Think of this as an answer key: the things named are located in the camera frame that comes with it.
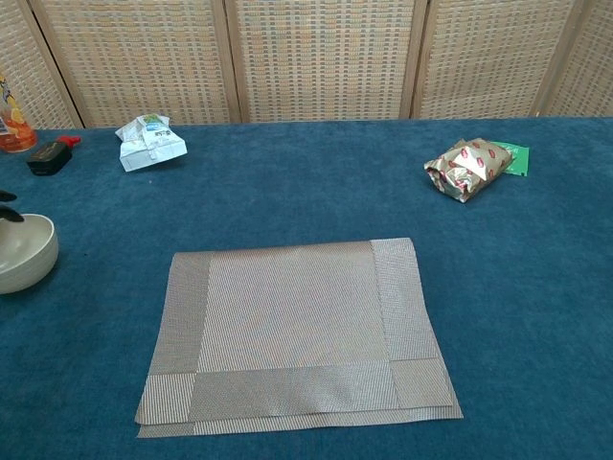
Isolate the white bowl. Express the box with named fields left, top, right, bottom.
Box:
left=0, top=214, right=59, bottom=295

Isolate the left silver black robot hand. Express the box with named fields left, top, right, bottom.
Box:
left=0, top=190, right=25, bottom=224

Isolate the blue carpet table cover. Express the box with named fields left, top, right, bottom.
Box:
left=0, top=116, right=613, bottom=460

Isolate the gold foil snack package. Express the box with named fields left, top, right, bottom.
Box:
left=423, top=137, right=514, bottom=205

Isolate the green tea sachet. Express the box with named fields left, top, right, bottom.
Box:
left=492, top=140, right=531, bottom=178

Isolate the woven folding screen panel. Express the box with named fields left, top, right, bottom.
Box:
left=224, top=0, right=430, bottom=124
left=0, top=0, right=85, bottom=130
left=28, top=0, right=243, bottom=129
left=540, top=0, right=613, bottom=119
left=411, top=0, right=588, bottom=121

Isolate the white snack bag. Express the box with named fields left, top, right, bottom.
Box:
left=115, top=113, right=188, bottom=173

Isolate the orange drink bottle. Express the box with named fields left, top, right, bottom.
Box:
left=0, top=74, right=38, bottom=154

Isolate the black sauce bottle red cap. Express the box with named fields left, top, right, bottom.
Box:
left=26, top=135, right=81, bottom=177

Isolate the beige woven placemat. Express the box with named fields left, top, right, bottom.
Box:
left=135, top=237, right=465, bottom=440

